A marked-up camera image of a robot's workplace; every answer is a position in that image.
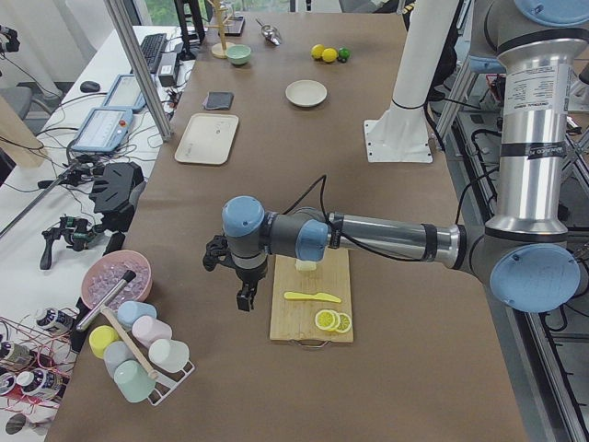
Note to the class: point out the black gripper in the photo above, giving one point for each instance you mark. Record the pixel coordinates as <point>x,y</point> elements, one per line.
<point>248,275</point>

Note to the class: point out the white steamed bun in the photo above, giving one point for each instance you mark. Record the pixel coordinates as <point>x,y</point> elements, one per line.
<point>305,266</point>

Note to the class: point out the cream round plate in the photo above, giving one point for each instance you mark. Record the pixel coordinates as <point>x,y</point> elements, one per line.
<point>306,93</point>

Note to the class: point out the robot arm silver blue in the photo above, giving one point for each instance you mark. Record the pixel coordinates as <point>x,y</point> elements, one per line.
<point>520,254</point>

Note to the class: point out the cream rectangular tray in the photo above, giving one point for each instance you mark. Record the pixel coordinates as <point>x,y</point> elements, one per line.
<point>207,139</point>

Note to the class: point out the yellow plastic knife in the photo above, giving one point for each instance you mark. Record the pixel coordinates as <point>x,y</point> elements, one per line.
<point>319,296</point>

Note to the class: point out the bamboo cutting board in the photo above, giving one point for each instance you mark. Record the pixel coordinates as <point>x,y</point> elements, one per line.
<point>294,321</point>

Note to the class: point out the lemon slice front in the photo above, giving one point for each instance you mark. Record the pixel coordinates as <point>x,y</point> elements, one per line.
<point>327,320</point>

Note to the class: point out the lemon slice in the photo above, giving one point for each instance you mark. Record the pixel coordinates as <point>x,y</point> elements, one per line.
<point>327,320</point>
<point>345,323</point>

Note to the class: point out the white cup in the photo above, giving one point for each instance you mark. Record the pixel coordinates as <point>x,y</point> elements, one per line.
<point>170,355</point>

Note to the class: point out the lemon slice middle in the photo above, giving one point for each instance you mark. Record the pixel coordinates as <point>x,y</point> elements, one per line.
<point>345,323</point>

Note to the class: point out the pink cup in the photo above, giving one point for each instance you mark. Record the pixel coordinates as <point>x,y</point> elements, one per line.
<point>146,330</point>

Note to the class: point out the metal black-tipped rod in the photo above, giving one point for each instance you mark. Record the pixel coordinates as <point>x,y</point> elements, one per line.
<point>84,323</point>

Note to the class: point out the white cup rack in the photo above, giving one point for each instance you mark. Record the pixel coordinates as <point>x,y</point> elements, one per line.
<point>167,383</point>

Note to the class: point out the blue cup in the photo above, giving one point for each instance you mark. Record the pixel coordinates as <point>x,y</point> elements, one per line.
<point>130,311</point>

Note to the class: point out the pink bowl of ice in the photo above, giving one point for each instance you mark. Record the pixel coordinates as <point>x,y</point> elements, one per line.
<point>109,270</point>

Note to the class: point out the mint cup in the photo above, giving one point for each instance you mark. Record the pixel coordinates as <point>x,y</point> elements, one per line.
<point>133,381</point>

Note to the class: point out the grey cup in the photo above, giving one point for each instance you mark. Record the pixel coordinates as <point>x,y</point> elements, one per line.
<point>116,354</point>

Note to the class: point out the yellow cup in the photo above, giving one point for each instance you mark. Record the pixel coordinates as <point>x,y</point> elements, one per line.
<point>101,338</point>

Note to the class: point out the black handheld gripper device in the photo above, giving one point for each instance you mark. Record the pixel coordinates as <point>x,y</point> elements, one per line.
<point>77,232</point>

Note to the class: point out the grey folded cloth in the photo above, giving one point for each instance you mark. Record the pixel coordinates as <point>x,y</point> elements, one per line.
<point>218,101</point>

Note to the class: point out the teach pendant near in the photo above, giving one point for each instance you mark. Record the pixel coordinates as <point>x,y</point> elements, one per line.
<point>103,130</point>

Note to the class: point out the teach pendant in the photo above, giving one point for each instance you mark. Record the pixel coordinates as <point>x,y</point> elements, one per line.
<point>125,92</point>
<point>103,130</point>

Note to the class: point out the teach pendant far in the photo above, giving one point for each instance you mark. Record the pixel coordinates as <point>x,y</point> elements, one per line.
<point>125,92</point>

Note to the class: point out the mint green bowl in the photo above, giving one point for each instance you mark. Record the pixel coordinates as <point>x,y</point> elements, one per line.
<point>238,54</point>

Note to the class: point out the wooden mug tree stand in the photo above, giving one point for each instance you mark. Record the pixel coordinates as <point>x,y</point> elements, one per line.
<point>221,17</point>

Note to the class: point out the yellow lemon far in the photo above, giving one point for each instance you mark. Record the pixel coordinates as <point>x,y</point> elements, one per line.
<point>317,51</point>

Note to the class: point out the yellow lemon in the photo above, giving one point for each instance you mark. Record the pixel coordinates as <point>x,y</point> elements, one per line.
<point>317,51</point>
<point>329,55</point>

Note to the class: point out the yellow lemon near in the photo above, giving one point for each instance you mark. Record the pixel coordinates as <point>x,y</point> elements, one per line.
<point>329,55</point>

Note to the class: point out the green lime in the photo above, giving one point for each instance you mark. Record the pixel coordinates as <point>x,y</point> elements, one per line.
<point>343,54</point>

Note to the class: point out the metal scoop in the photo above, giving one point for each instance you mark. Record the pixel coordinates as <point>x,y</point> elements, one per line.
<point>270,33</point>

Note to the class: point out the black computer mouse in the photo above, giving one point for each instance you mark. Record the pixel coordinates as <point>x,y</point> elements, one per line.
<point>90,87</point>

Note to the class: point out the black keyboard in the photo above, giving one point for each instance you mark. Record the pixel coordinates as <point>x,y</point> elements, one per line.
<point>152,47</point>

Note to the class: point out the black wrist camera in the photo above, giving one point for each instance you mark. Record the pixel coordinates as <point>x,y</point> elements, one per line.
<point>217,253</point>

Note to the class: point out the black tripod mount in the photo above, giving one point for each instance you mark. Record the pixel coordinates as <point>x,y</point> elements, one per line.
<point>115,195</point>

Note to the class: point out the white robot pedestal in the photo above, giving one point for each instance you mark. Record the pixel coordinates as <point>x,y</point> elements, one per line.
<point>401,133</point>

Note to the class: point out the aluminium frame post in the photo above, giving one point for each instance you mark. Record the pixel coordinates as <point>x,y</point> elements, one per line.
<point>131,47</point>

